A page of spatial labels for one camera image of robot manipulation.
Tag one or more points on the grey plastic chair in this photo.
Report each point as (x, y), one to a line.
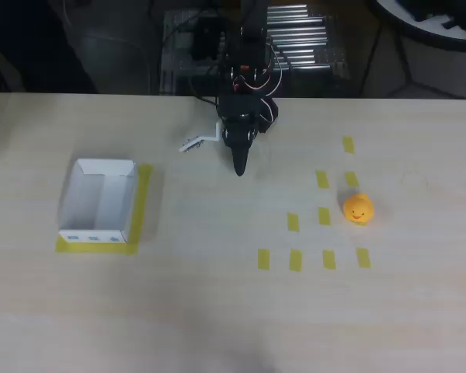
(112, 62)

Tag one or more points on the yellow tape box outline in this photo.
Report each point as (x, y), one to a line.
(143, 202)

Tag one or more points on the black round table legs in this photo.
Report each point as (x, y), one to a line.
(409, 81)

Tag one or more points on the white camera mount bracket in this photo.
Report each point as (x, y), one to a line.
(217, 132)

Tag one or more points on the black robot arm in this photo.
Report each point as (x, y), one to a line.
(252, 50)

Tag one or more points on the yellow rubber duck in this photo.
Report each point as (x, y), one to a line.
(358, 208)

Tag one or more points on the white cardboard box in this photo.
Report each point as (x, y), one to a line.
(81, 202)

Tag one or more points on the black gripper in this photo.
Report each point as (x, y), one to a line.
(238, 144)

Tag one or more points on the person in dark clothes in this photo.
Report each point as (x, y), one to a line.
(31, 46)

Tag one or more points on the yellow tape strip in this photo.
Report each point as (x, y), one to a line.
(264, 259)
(351, 178)
(322, 179)
(363, 258)
(324, 216)
(329, 259)
(296, 260)
(348, 145)
(293, 222)

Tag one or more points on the black bag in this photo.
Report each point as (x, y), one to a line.
(423, 9)

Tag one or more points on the white round table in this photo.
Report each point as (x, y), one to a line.
(431, 35)

